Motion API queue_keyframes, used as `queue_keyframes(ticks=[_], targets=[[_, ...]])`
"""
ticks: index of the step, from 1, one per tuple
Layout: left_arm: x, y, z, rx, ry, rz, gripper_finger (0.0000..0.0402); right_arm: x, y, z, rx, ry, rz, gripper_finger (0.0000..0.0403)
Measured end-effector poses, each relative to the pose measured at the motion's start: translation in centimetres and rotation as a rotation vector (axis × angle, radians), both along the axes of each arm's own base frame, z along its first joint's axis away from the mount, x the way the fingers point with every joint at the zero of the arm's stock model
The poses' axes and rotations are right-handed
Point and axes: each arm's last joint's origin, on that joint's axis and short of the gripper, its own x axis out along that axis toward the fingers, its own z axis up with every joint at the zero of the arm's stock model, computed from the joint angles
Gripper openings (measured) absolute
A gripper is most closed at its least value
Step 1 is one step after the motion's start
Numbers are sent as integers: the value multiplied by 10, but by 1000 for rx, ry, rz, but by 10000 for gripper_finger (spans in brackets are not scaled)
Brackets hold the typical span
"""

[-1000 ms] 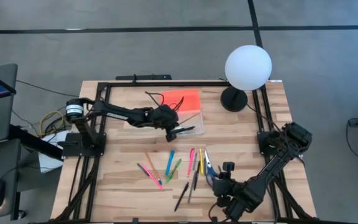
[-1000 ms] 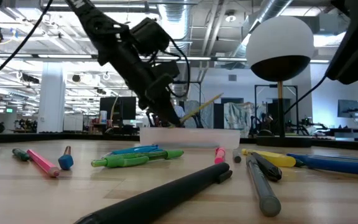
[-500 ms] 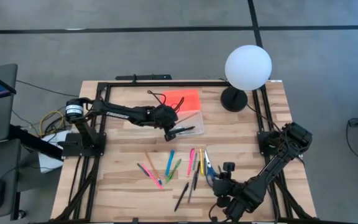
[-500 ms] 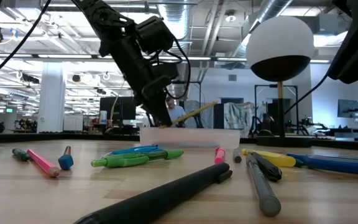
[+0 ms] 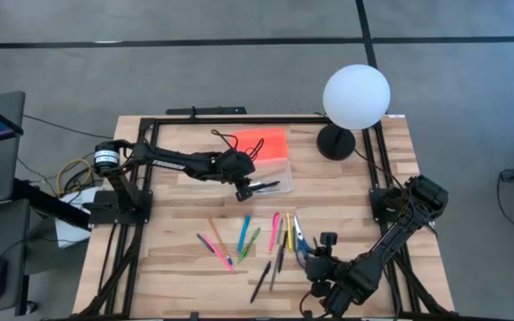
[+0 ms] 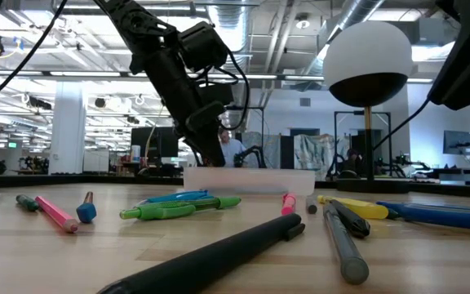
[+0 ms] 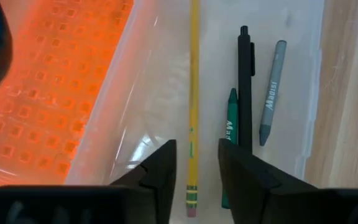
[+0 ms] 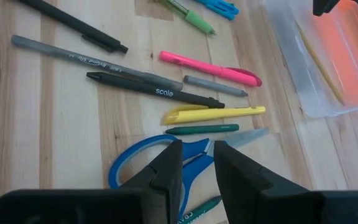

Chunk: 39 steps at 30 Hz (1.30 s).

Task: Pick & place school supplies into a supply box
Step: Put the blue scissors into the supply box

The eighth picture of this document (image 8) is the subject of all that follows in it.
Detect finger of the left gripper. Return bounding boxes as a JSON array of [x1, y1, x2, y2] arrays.
[[312, 0, 341, 17]]

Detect clear box with orange lid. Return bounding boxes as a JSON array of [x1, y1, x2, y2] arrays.
[[264, 0, 358, 119]]

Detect green pen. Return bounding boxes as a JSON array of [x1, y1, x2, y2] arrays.
[[158, 0, 216, 35]]

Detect yellow pencil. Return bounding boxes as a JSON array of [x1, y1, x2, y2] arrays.
[[296, 26, 345, 106]]

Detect black pen with scale print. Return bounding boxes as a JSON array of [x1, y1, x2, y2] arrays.
[[86, 72, 226, 109]]

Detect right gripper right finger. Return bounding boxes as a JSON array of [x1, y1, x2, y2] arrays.
[[213, 140, 358, 224]]

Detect blue handled scissors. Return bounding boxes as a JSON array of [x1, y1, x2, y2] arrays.
[[108, 128, 270, 220]]

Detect blue pen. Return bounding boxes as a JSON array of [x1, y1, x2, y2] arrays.
[[194, 0, 240, 21]]

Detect grey ballpoint pen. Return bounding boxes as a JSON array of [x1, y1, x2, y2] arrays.
[[11, 34, 183, 91]]

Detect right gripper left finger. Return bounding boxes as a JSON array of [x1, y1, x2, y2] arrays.
[[0, 139, 185, 224]]

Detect pink highlighter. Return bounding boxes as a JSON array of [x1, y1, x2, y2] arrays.
[[158, 50, 263, 87]]

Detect yellow highlighter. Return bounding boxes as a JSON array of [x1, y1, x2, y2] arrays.
[[161, 105, 267, 126]]

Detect black clip pen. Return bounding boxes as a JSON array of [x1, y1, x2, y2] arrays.
[[17, 0, 129, 54]]

